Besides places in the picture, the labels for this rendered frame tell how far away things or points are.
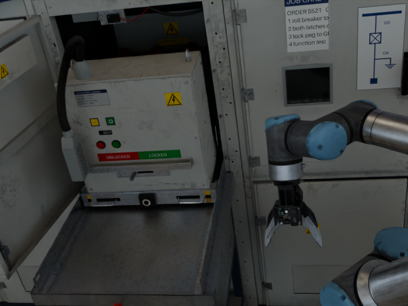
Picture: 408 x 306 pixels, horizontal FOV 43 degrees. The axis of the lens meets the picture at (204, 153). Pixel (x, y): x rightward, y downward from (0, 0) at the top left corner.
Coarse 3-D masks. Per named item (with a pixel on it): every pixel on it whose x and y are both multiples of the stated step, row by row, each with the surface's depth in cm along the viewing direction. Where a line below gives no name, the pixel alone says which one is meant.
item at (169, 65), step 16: (96, 64) 192; (112, 64) 190; (128, 64) 188; (144, 64) 185; (160, 64) 183; (176, 64) 181; (192, 64) 179; (80, 80) 181; (96, 80) 177; (112, 80) 176; (192, 80) 173; (208, 112) 201; (208, 128) 200; (208, 144) 198; (208, 160) 196; (208, 176) 194
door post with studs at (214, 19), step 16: (208, 0) 179; (208, 16) 183; (208, 32) 186; (224, 32) 185; (208, 48) 189; (224, 48) 188; (224, 64) 191; (224, 80) 195; (224, 96) 198; (224, 112) 202; (224, 128) 206; (224, 144) 210; (240, 176) 217; (240, 192) 221; (240, 208) 226; (240, 224) 231; (256, 304) 256
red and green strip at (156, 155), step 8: (120, 152) 192; (128, 152) 191; (136, 152) 191; (144, 152) 190; (152, 152) 190; (160, 152) 189; (168, 152) 189; (176, 152) 188; (104, 160) 194; (112, 160) 194
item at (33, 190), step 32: (32, 32) 191; (0, 64) 171; (32, 64) 187; (0, 96) 176; (32, 96) 192; (0, 128) 177; (32, 128) 190; (0, 160) 175; (32, 160) 194; (64, 160) 214; (0, 192) 178; (32, 192) 195; (64, 192) 215; (0, 224) 178; (32, 224) 195; (0, 256) 175
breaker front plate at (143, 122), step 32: (128, 96) 179; (160, 96) 177; (192, 96) 175; (96, 128) 187; (128, 128) 186; (160, 128) 184; (192, 128) 182; (96, 160) 195; (128, 160) 193; (160, 160) 191; (192, 160) 189
